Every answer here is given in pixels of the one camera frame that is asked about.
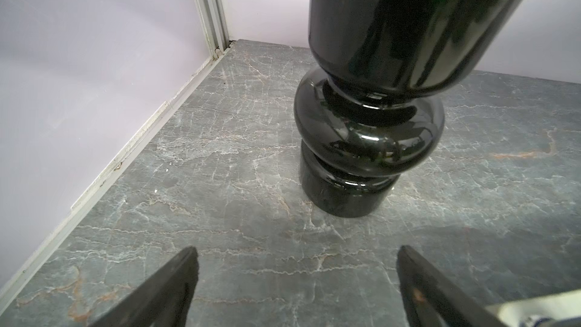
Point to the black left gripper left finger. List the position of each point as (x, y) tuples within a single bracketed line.
[(164, 299)]

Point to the aluminium frame of enclosure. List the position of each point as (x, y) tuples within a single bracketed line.
[(85, 84)]

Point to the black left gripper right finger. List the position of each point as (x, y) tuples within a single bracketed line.
[(431, 299)]

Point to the glossy black vase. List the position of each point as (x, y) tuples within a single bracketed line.
[(370, 109)]

